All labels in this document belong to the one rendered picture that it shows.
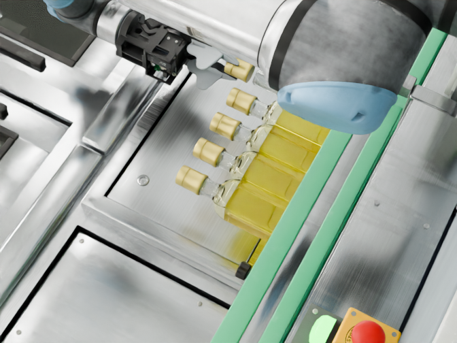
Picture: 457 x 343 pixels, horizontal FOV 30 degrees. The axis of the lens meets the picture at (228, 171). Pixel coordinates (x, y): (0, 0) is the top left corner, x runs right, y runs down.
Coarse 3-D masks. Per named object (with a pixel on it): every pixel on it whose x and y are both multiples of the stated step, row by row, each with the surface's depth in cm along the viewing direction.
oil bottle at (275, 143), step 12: (252, 132) 140; (264, 132) 139; (276, 132) 139; (288, 132) 140; (252, 144) 138; (264, 144) 138; (276, 144) 138; (288, 144) 138; (300, 144) 138; (312, 144) 138; (276, 156) 137; (288, 156) 137; (300, 156) 137; (312, 156) 137; (300, 168) 136
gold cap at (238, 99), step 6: (234, 90) 144; (240, 90) 145; (228, 96) 144; (234, 96) 144; (240, 96) 144; (246, 96) 144; (252, 96) 144; (228, 102) 145; (234, 102) 144; (240, 102) 144; (246, 102) 143; (252, 102) 143; (234, 108) 145; (240, 108) 144; (246, 108) 144; (246, 114) 145
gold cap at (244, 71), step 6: (240, 60) 147; (228, 66) 147; (234, 66) 147; (240, 66) 147; (246, 66) 147; (252, 66) 149; (228, 72) 148; (234, 72) 147; (240, 72) 147; (246, 72) 146; (252, 72) 150; (240, 78) 148; (246, 78) 147
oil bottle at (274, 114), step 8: (272, 104) 143; (264, 112) 143; (272, 112) 141; (280, 112) 141; (288, 112) 141; (264, 120) 142; (272, 120) 141; (280, 120) 140; (288, 120) 141; (296, 120) 141; (304, 120) 141; (288, 128) 140; (296, 128) 140; (304, 128) 140; (312, 128) 140; (320, 128) 140; (304, 136) 139; (312, 136) 139; (320, 136) 139; (320, 144) 139
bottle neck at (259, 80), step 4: (256, 72) 147; (260, 72) 147; (256, 76) 146; (260, 76) 146; (256, 80) 147; (260, 80) 146; (264, 80) 146; (256, 84) 147; (260, 84) 147; (264, 84) 146; (264, 88) 147; (268, 88) 146; (272, 92) 147; (276, 92) 146
